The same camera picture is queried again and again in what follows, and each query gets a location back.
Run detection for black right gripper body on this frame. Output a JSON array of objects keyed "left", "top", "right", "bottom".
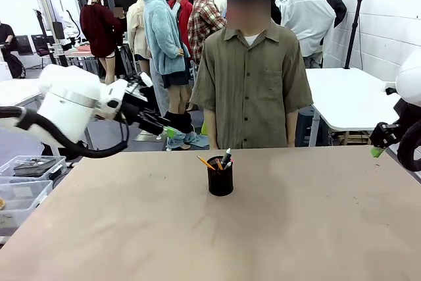
[{"left": 383, "top": 96, "right": 412, "bottom": 146}]

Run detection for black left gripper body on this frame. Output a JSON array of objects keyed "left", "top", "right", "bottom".
[{"left": 120, "top": 91, "right": 155, "bottom": 129}]

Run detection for person's right forearm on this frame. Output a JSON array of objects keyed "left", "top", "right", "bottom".
[{"left": 203, "top": 109, "right": 220, "bottom": 150}]

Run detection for person's left forearm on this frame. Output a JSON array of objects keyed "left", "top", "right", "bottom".
[{"left": 285, "top": 109, "right": 299, "bottom": 148}]

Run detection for black mesh pen holder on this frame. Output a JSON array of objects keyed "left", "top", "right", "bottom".
[{"left": 207, "top": 155, "right": 235, "bottom": 197}]

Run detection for black trousers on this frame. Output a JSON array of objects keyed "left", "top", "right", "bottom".
[{"left": 162, "top": 111, "right": 195, "bottom": 136}]

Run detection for light blue jeans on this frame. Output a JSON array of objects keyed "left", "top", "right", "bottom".
[{"left": 166, "top": 129, "right": 210, "bottom": 151}]

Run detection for large white table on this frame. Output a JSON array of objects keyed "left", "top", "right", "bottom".
[{"left": 304, "top": 67, "right": 403, "bottom": 132}]

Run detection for mannequin in blue fleece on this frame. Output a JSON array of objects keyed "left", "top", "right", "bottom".
[{"left": 142, "top": 0, "right": 192, "bottom": 117}]

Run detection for mannequin in cream jacket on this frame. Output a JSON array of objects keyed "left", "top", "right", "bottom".
[{"left": 126, "top": 0, "right": 153, "bottom": 78}]

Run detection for mannequin in maroon sweater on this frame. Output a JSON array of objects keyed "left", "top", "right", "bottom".
[{"left": 80, "top": 0, "right": 123, "bottom": 85}]

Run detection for person in olive shirt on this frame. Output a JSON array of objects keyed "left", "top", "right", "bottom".
[{"left": 189, "top": 0, "right": 314, "bottom": 150}]

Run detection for black tripod stand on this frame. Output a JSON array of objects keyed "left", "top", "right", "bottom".
[{"left": 343, "top": 0, "right": 367, "bottom": 70}]

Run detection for mannequin in red jacket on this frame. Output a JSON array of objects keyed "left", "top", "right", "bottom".
[{"left": 167, "top": 0, "right": 195, "bottom": 64}]

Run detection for mannequin in plaid shirt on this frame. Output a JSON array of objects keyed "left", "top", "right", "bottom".
[{"left": 187, "top": 0, "right": 228, "bottom": 66}]

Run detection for clear bin with tools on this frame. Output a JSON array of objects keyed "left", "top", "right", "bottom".
[{"left": 0, "top": 155, "right": 68, "bottom": 183}]

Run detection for small white table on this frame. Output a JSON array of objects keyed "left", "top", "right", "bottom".
[{"left": 0, "top": 78, "right": 45, "bottom": 111}]

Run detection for mannequin in white shirt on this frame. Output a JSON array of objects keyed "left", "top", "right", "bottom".
[{"left": 275, "top": 0, "right": 337, "bottom": 69}]

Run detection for person in black clothes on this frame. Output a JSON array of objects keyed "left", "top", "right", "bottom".
[{"left": 0, "top": 19, "right": 26, "bottom": 80}]

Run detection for clear plastic bin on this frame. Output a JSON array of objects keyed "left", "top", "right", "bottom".
[{"left": 0, "top": 180, "right": 54, "bottom": 231}]

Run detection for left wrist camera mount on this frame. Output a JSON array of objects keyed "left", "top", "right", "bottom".
[{"left": 124, "top": 71, "right": 155, "bottom": 98}]

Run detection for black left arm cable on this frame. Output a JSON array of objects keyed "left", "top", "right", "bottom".
[{"left": 0, "top": 105, "right": 130, "bottom": 159}]

